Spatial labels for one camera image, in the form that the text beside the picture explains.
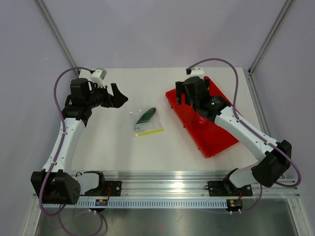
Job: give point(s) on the small circuit board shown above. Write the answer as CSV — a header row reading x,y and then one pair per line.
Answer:
x,y
236,203
101,202

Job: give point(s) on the aluminium mounting rail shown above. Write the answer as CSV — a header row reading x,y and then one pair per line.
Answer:
x,y
162,184

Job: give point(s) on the left small circuit board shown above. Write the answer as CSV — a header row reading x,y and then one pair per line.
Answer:
x,y
101,202

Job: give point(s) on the aluminium frame post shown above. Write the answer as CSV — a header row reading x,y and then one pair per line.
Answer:
x,y
270,35
47,16

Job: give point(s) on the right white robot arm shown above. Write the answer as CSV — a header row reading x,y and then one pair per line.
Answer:
x,y
273,157

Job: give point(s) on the red plastic tray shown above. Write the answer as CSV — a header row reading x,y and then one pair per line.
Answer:
x,y
209,139

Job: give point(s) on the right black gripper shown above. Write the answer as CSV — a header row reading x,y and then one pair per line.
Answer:
x,y
180,89

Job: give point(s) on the clear zip top bag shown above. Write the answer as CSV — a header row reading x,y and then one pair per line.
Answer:
x,y
151,127

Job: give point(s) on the pink dragon fruit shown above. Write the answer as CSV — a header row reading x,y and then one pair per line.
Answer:
x,y
201,121

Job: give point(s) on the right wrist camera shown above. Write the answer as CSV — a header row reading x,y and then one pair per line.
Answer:
x,y
195,71

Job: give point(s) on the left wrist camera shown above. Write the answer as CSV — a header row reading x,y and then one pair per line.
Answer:
x,y
97,76

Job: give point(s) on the left aluminium frame post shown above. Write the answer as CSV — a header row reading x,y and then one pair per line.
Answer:
x,y
47,16

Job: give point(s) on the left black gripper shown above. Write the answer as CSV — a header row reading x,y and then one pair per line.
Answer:
x,y
115,101

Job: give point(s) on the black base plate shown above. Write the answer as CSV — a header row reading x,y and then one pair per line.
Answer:
x,y
111,188
218,188

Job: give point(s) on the green cucumber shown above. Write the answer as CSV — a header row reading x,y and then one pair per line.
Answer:
x,y
147,115

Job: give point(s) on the right aluminium frame post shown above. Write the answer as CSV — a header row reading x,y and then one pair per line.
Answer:
x,y
270,35

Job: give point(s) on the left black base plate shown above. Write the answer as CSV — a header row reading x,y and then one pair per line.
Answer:
x,y
111,188

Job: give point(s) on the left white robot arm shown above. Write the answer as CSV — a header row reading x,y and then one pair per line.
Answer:
x,y
74,120

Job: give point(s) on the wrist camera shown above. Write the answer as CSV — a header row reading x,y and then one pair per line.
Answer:
x,y
195,71
97,76

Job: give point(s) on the right small circuit board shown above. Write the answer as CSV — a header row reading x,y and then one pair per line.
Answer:
x,y
236,203

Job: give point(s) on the white slotted cable duct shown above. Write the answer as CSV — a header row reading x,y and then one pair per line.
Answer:
x,y
154,203

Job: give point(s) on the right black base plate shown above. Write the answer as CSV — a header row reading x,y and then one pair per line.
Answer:
x,y
218,188

